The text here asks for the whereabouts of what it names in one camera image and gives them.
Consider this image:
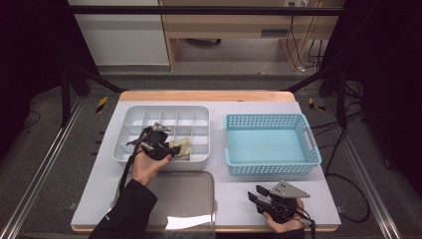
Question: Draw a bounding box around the black metal stand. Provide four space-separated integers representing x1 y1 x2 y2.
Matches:
282 63 349 130
59 61 128 128

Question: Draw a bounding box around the white table mat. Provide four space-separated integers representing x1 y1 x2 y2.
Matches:
70 100 342 230

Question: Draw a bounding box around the light blue plastic basket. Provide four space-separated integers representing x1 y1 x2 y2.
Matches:
224 113 322 176

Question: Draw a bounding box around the black frame bar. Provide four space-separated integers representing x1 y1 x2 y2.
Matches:
68 5 344 17

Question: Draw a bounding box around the black object under desk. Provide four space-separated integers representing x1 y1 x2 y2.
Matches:
183 38 222 47

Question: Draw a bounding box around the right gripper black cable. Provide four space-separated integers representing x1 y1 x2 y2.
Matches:
295 207 317 239

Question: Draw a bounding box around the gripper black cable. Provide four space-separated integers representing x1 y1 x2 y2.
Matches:
117 125 152 200
295 207 317 239

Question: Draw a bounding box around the white wall socket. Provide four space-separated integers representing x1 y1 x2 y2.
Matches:
284 0 310 8

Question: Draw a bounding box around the black floor cable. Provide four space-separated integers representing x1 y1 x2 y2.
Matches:
312 109 372 224

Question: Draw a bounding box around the black yellow tape strip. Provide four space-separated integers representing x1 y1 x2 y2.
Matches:
308 97 326 113
95 96 109 115

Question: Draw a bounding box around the pale yellow sock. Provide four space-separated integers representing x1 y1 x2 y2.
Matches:
173 148 193 161
170 136 193 161

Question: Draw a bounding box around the yellow cable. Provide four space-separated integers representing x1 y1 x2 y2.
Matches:
287 0 324 71

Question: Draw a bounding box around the white cabinet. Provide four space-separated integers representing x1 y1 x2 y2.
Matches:
68 0 171 67

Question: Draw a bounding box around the aluminium rail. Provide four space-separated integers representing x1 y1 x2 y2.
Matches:
322 98 402 239
0 96 86 239

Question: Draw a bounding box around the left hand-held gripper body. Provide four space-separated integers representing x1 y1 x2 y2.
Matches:
140 122 173 161

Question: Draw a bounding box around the translucent grey box lid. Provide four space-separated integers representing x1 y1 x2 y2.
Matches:
110 170 217 233

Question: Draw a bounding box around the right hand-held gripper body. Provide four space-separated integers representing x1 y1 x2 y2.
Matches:
265 179 312 224

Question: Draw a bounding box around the black curtain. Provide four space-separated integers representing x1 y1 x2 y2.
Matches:
319 0 422 197
0 0 101 160

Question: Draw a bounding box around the wooden desk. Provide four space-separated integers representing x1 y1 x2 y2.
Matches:
158 0 346 73

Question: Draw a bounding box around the person's left hand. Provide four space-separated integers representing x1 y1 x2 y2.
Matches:
131 148 172 187

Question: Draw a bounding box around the person's right hand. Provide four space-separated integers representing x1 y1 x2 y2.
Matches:
263 198 307 234

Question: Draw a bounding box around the white compartment storage box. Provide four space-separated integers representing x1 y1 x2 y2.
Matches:
111 105 213 172

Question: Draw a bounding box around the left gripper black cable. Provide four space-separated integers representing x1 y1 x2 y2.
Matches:
117 125 152 200

